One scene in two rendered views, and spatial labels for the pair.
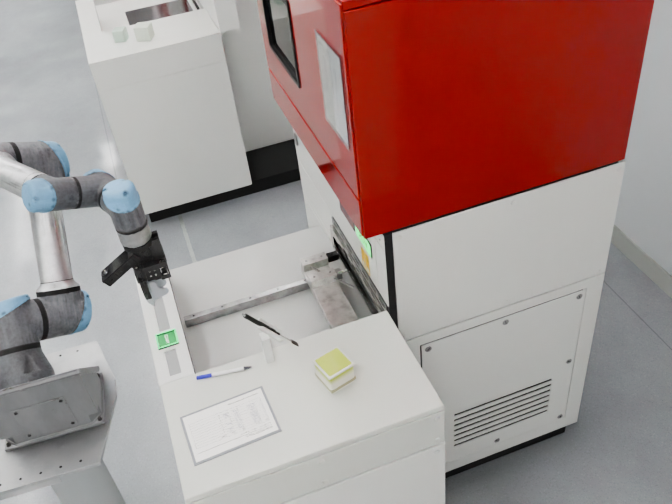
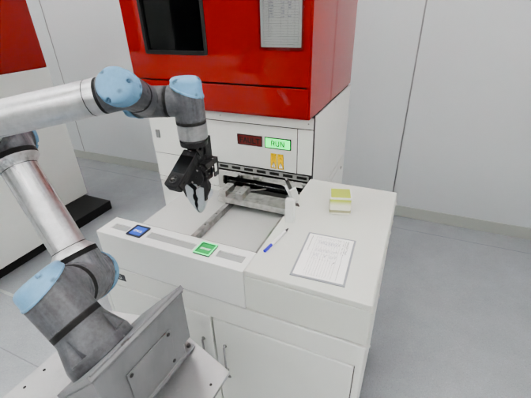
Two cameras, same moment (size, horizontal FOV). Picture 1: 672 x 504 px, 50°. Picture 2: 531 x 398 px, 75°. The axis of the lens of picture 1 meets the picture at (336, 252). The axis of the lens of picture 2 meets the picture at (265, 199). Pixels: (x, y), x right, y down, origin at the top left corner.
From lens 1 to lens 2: 144 cm
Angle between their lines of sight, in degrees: 42
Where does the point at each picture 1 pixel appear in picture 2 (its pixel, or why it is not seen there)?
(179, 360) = (233, 253)
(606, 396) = not seen: hidden behind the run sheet
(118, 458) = not seen: outside the picture
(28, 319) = (80, 279)
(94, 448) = (210, 367)
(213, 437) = (328, 267)
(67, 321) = (107, 275)
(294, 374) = (315, 219)
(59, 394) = (166, 327)
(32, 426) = (143, 386)
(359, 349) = (326, 195)
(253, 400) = (317, 239)
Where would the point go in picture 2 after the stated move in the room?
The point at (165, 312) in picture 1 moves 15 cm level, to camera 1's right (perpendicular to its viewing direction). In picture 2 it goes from (177, 240) to (212, 219)
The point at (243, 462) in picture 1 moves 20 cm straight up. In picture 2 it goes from (365, 265) to (374, 203)
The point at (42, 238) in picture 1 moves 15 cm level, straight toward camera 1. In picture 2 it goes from (44, 203) to (98, 208)
